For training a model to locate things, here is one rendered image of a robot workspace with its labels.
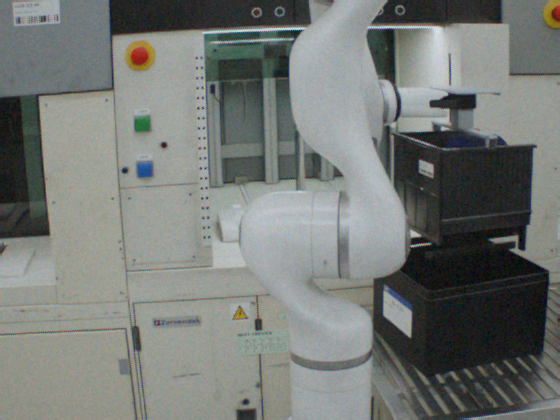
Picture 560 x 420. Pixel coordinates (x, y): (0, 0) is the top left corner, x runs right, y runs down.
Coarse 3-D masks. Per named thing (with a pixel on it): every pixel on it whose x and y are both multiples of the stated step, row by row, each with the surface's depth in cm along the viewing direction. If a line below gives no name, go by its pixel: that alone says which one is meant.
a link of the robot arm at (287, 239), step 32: (288, 192) 113; (320, 192) 112; (256, 224) 110; (288, 224) 109; (320, 224) 108; (256, 256) 110; (288, 256) 109; (320, 256) 109; (288, 288) 111; (320, 288) 118; (288, 320) 114; (320, 320) 111; (352, 320) 113; (320, 352) 112; (352, 352) 112
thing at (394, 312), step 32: (416, 256) 174; (480, 256) 179; (512, 256) 166; (384, 288) 166; (416, 288) 151; (448, 288) 147; (480, 288) 149; (512, 288) 151; (544, 288) 153; (384, 320) 168; (416, 320) 152; (448, 320) 148; (480, 320) 150; (512, 320) 153; (544, 320) 155; (416, 352) 153; (448, 352) 150; (480, 352) 152; (512, 352) 155
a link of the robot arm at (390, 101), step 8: (384, 80) 149; (384, 88) 146; (392, 88) 147; (384, 96) 146; (392, 96) 146; (384, 104) 146; (392, 104) 146; (384, 112) 146; (392, 112) 147; (384, 120) 148; (392, 120) 148
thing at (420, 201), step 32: (416, 160) 154; (448, 160) 145; (480, 160) 146; (512, 160) 149; (416, 192) 156; (448, 192) 146; (480, 192) 148; (512, 192) 150; (416, 224) 157; (448, 224) 147; (480, 224) 149; (512, 224) 152; (448, 256) 154
